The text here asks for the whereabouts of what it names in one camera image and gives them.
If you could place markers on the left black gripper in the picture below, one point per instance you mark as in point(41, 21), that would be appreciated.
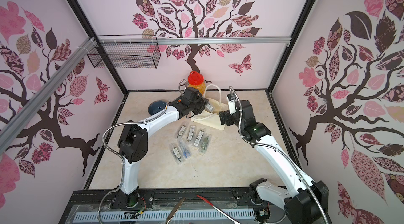
point(203, 101)

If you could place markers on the grey metal rod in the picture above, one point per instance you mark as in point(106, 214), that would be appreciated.
point(174, 211)

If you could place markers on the clear compass case white label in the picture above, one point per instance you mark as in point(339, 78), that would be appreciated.
point(199, 137)

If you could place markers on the white slotted cable duct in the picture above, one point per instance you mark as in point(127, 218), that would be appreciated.
point(118, 217)

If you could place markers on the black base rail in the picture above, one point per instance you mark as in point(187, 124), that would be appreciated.
point(271, 204)

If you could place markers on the clear compass case blue compass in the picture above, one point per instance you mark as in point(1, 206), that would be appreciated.
point(185, 149)

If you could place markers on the horizontal aluminium rail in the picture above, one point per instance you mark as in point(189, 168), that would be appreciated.
point(222, 40)

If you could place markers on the diagonal aluminium rail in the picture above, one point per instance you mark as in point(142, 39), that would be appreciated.
point(17, 124)

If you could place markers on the red-tipped metal rod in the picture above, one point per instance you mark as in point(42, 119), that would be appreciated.
point(218, 210)

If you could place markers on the black wire basket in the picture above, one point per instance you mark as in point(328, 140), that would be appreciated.
point(125, 51)

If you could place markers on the clear compass case green parts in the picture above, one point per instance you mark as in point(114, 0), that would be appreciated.
point(204, 144)

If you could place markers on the blue-grey ceramic bowl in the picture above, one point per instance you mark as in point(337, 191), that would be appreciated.
point(157, 106)

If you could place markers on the right flexible metal conduit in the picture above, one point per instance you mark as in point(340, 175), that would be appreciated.
point(300, 176)

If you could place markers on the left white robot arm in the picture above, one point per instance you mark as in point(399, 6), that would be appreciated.
point(133, 142)

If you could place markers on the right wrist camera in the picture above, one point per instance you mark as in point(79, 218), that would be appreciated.
point(231, 103)

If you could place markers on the red-lidded jar of corn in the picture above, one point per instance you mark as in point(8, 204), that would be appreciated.
point(197, 81)

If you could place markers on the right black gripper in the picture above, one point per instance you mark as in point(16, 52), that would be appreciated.
point(225, 118)

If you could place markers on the clear compass case barcode label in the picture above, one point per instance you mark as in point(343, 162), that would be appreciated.
point(191, 134)

